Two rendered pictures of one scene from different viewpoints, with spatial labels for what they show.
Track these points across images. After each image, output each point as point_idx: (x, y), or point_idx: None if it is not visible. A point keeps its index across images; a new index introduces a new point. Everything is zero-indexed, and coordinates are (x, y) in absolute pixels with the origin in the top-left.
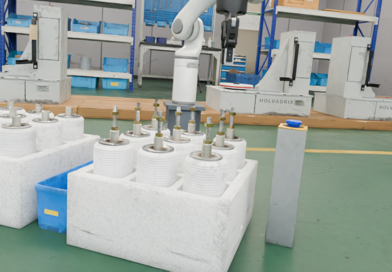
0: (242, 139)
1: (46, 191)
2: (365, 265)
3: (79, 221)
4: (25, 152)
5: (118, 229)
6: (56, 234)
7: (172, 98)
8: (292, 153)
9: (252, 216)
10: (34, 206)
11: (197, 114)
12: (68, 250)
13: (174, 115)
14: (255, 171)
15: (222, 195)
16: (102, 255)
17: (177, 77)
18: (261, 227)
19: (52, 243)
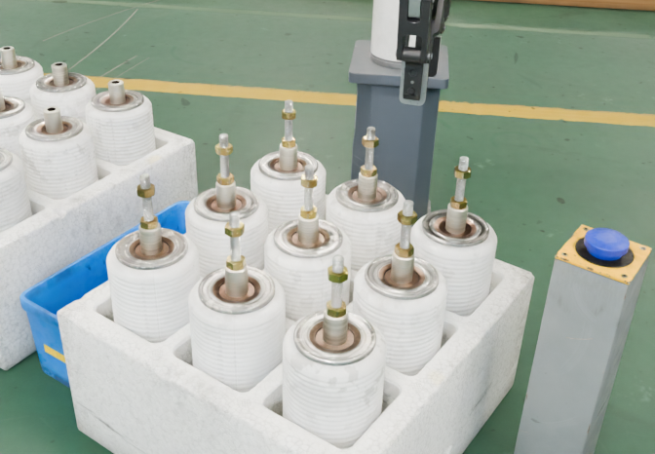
0: (482, 238)
1: (38, 317)
2: None
3: (91, 401)
4: (2, 221)
5: (156, 441)
6: (68, 397)
7: (370, 48)
8: (585, 326)
9: (513, 386)
10: None
11: (428, 94)
12: (76, 449)
13: (368, 96)
14: (521, 304)
15: (360, 439)
16: None
17: None
18: (518, 431)
19: (53, 422)
